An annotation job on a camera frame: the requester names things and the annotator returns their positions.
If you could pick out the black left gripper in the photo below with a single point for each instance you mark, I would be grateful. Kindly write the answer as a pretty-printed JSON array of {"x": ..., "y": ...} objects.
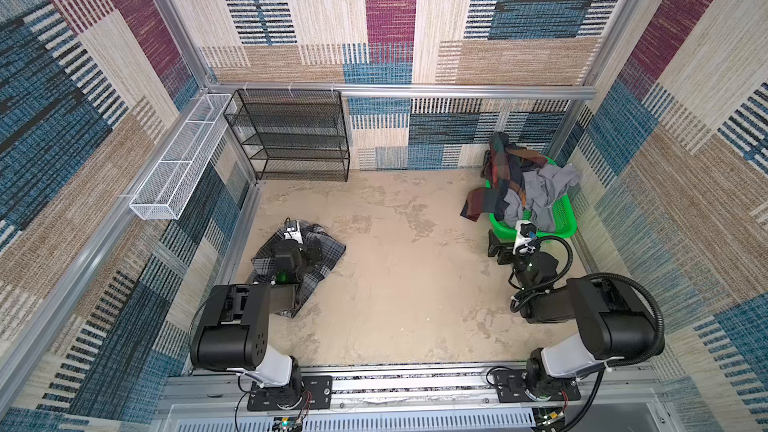
[{"x": 305, "y": 246}]

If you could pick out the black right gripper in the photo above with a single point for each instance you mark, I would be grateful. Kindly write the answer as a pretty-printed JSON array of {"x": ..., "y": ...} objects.
[{"x": 507, "y": 243}]

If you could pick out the grey plaid long sleeve shirt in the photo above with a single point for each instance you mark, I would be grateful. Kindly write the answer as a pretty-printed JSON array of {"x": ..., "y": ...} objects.
[{"x": 322, "y": 253}]

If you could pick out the multicolour plaid long sleeve shirt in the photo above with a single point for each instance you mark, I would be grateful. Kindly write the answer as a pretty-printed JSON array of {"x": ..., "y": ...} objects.
[{"x": 504, "y": 167}]

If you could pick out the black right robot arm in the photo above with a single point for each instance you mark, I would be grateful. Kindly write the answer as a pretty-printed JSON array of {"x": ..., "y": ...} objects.
[{"x": 619, "y": 323}]

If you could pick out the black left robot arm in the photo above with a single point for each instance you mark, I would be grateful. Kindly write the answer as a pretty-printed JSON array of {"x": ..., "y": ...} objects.
[{"x": 233, "y": 328}]

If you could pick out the green plastic basket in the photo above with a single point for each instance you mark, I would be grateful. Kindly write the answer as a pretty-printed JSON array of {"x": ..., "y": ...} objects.
[{"x": 565, "y": 221}]

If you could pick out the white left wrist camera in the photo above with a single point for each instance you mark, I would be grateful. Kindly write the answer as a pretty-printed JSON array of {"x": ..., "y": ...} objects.
[{"x": 292, "y": 231}]

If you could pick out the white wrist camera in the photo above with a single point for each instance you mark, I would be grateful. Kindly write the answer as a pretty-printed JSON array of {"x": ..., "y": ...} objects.
[
  {"x": 526, "y": 234},
  {"x": 292, "y": 231}
]

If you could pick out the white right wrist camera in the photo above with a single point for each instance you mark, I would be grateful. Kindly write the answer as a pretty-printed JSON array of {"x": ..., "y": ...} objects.
[{"x": 526, "y": 234}]

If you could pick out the black wire mesh shelf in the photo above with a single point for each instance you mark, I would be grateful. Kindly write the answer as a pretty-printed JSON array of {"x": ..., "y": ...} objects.
[{"x": 292, "y": 134}]

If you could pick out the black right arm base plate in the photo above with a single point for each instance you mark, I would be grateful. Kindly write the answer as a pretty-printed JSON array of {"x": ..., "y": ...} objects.
[{"x": 513, "y": 386}]

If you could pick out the white wire mesh tray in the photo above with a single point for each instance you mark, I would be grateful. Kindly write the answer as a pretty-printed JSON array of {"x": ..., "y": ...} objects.
[{"x": 166, "y": 191}]

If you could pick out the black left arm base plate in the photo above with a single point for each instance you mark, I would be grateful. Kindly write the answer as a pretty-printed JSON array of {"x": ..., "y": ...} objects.
[{"x": 313, "y": 392}]

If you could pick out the aluminium mounting rail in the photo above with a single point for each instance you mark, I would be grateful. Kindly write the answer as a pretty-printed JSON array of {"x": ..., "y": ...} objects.
[{"x": 400, "y": 397}]

